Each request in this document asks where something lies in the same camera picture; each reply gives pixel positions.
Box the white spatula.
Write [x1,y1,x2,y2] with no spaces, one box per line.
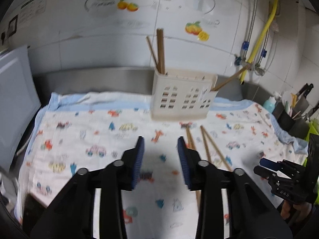
[282,92,294,105]

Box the cartoon printed white cloth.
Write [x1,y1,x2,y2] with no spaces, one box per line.
[14,92,309,239]

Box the person's right hand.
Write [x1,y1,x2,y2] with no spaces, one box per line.
[280,200,313,229]

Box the black handled knife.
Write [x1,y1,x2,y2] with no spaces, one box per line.
[295,83,314,98]

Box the teal bottle with white cap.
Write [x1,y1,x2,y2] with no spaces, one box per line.
[263,96,278,114]

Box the yellow gas hose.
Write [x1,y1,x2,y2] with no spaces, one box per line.
[239,0,279,84]

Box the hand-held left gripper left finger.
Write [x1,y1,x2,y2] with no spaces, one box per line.
[30,136,145,239]

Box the white wall notice sheet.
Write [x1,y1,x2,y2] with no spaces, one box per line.
[19,0,49,26]

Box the black wall socket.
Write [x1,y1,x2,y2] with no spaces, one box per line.
[8,15,19,34]

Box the brown wooden chopstick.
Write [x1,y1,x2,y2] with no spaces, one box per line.
[213,64,251,91]
[146,36,159,68]
[160,29,166,75]
[157,29,162,74]

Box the black utensil container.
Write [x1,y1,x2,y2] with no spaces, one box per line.
[273,102,296,133]

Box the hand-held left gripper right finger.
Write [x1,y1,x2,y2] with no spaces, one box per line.
[177,136,292,239]

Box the cream plastic utensil holder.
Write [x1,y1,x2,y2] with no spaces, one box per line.
[151,70,219,121]

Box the white microwave oven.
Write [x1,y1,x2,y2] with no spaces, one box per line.
[0,45,42,173]

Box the metal angle valve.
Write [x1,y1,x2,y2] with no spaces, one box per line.
[254,63,266,76]

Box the blue handled water valve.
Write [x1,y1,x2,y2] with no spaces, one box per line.
[234,54,250,67]

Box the braided metal hose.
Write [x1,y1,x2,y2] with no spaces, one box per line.
[246,0,259,63]
[258,28,272,66]

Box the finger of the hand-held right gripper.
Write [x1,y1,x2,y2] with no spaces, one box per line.
[259,158,283,172]
[253,166,278,184]

